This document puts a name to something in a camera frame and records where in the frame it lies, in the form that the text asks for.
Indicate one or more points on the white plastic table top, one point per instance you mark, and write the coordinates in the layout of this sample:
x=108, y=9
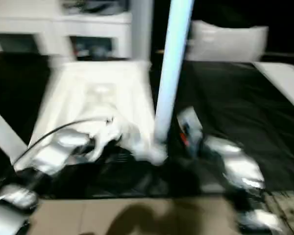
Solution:
x=93, y=98

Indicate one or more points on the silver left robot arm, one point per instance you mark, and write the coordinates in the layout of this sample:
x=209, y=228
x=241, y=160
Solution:
x=34, y=176

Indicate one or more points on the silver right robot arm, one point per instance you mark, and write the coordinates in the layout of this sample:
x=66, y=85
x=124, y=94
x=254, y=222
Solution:
x=237, y=181

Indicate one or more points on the black table mat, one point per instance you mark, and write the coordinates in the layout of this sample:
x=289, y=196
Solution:
x=240, y=107

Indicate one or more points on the grey cushion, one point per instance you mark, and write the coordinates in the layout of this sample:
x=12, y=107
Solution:
x=228, y=41

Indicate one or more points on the dark items on cabinet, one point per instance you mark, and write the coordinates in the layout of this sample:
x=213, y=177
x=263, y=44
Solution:
x=95, y=6

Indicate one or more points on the white glass-door cabinet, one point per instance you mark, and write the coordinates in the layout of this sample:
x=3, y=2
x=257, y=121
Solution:
x=59, y=32

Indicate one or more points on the white flat board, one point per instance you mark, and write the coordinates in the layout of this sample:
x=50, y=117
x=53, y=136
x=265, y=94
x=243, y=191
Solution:
x=284, y=83

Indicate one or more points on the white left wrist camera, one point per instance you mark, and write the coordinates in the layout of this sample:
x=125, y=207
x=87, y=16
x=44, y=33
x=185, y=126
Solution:
x=115, y=134

